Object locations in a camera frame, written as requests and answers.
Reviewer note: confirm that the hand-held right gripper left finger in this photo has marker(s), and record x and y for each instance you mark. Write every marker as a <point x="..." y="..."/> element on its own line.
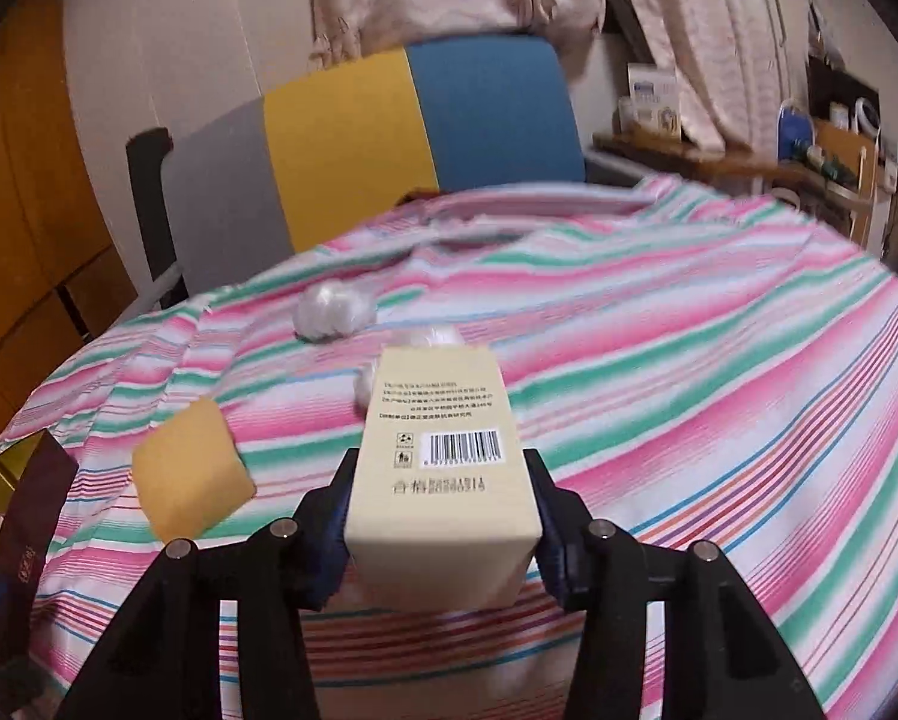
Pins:
<point x="327" y="532"/>

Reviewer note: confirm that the orange wooden wardrobe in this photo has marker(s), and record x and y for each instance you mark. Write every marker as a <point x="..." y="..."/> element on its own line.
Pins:
<point x="21" y="187"/>

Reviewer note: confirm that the white plastic wrap ball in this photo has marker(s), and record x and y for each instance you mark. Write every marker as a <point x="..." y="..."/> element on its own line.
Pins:
<point x="333" y="311"/>
<point x="434" y="335"/>

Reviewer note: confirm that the grey yellow blue chair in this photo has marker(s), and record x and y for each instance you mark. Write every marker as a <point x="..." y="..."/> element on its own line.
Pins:
<point x="359" y="142"/>

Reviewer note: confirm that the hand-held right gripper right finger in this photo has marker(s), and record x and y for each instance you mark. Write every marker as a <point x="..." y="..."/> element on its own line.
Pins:
<point x="554" y="540"/>

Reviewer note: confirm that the wooden desk organizer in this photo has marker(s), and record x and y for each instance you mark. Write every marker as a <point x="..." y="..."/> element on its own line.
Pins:
<point x="843" y="150"/>

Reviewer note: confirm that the yellow sponge block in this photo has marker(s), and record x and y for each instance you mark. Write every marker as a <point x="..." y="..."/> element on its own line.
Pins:
<point x="190" y="476"/>

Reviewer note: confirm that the striped bed sheet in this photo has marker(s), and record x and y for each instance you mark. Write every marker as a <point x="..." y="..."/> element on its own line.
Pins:
<point x="681" y="315"/>

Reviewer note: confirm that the blue bag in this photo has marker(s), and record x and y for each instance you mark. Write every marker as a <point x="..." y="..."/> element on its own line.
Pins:
<point x="794" y="131"/>

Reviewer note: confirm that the wooden side desk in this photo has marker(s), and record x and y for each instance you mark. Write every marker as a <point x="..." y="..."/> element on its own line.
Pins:
<point x="689" y="154"/>

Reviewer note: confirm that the dark brown gift box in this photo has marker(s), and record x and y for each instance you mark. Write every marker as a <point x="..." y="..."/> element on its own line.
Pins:
<point x="21" y="540"/>

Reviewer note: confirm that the white blue carton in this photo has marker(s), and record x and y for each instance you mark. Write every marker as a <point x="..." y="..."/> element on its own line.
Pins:
<point x="651" y="101"/>

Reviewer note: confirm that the tall beige carton box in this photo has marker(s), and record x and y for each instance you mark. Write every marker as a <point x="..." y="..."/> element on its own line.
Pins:
<point x="441" y="480"/>

